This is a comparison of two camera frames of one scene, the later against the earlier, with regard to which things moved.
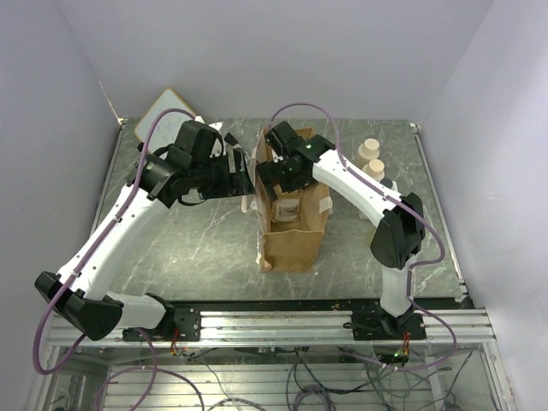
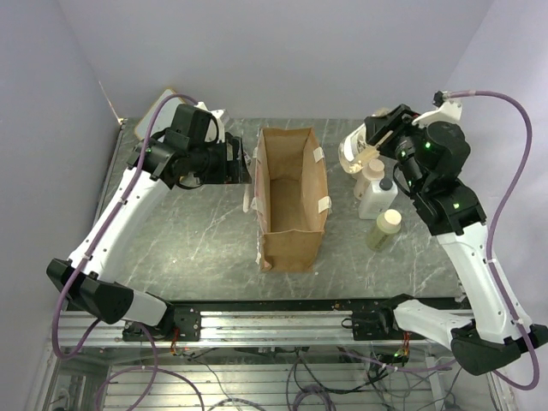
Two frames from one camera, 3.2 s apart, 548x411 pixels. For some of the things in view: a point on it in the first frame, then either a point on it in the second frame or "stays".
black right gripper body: (281, 170) to (405, 137)
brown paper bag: (290, 229) stays
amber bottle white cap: (286, 210) to (354, 150)
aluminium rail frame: (291, 327) stays
